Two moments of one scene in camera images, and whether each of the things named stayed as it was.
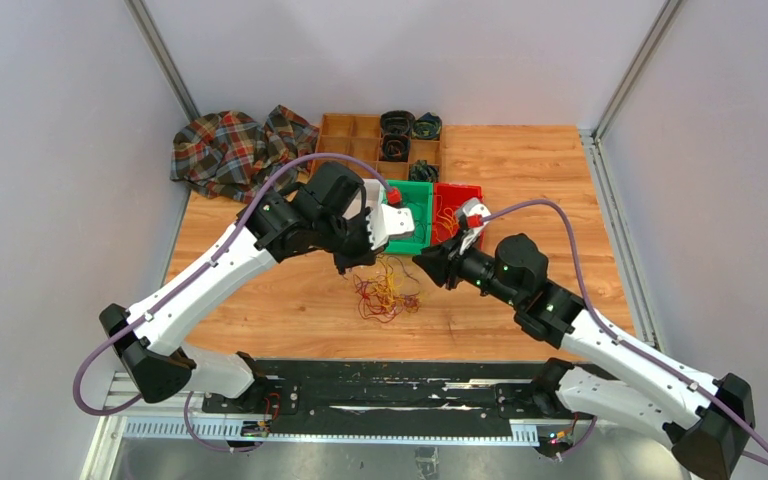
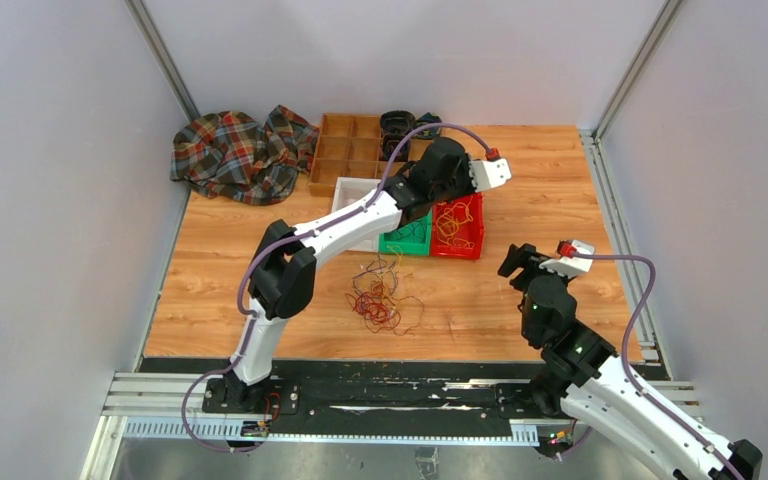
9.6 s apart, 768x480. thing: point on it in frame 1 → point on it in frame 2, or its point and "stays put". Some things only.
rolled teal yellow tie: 428,126 stays put
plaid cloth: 223,154 stays put
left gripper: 365,256 → 470,185
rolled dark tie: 397,121 stays put
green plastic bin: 416,195 stays put
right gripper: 442,264 → 524,256
